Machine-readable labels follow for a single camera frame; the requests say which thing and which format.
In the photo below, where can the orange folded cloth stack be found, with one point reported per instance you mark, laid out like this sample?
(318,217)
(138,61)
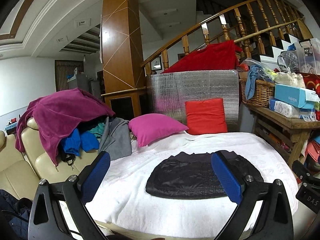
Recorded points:
(315,150)

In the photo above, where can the clear plastic storage box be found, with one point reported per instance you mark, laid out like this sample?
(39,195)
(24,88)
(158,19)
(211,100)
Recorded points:
(310,60)

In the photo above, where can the pink pillow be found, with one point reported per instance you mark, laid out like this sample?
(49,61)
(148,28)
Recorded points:
(155,130)

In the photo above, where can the grey garment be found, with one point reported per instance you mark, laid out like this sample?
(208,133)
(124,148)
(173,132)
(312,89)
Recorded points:
(116,140)

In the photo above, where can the yellow green cloth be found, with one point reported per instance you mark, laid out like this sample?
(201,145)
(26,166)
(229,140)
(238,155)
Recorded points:
(270,73)

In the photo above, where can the dark clothing pile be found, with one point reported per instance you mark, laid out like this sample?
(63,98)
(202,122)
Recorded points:
(15,212)

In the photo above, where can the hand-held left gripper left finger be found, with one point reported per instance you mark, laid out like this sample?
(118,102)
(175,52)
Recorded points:
(96,177)

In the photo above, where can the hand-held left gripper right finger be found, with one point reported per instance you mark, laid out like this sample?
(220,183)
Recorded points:
(228,177)

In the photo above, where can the framed wall picture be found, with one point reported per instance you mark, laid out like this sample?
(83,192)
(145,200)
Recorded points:
(156,63)

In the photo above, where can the cream knit bundle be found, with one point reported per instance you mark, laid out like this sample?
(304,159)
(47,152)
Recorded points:
(290,80)

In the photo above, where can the white tissue pack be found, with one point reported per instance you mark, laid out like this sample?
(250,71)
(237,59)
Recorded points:
(285,108)

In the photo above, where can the black quilted jacket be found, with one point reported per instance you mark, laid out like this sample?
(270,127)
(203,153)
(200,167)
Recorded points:
(187,180)

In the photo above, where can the silver foil insulation board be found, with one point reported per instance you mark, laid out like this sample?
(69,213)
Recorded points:
(200,85)

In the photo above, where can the wooden pillar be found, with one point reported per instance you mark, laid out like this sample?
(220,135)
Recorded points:
(120,42)

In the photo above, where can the blue folded cloth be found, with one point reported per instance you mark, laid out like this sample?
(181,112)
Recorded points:
(317,138)

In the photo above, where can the magenta velvet garment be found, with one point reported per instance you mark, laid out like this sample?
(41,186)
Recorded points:
(62,112)

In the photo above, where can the plastic bag with dark cloth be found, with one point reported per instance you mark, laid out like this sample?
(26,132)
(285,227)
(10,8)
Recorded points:
(290,61)

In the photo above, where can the grey refrigerator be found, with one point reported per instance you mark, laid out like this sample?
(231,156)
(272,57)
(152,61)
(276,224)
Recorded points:
(82,82)

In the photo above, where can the red gift bag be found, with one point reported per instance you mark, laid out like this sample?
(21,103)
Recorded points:
(313,82)

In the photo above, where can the red pillow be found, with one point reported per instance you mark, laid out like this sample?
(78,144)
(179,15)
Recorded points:
(206,116)

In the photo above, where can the cream leather sofa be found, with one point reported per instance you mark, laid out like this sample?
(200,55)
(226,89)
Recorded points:
(17,170)

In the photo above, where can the teal garment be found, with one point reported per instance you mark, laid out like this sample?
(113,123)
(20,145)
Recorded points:
(96,130)

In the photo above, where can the wooden stair railing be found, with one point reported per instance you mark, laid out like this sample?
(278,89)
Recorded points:
(165,58)

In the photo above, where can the red cloth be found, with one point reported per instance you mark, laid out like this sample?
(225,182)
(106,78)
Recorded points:
(207,57)

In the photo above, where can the wooden bench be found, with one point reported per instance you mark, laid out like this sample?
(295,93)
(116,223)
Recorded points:
(297,125)

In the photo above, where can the light blue cardboard box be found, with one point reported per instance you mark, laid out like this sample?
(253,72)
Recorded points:
(287,96)

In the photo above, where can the blue garment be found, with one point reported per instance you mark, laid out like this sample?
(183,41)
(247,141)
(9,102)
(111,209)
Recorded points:
(72,142)

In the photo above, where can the white blanket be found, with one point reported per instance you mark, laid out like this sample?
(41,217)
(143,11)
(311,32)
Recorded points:
(150,212)

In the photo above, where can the blue white printed pack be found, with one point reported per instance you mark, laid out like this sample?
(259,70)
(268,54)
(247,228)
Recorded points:
(307,115)

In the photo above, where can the wicker basket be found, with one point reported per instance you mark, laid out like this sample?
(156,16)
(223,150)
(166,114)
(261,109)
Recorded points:
(260,93)

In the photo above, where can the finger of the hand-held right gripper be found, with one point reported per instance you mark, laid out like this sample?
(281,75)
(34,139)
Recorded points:
(302,170)

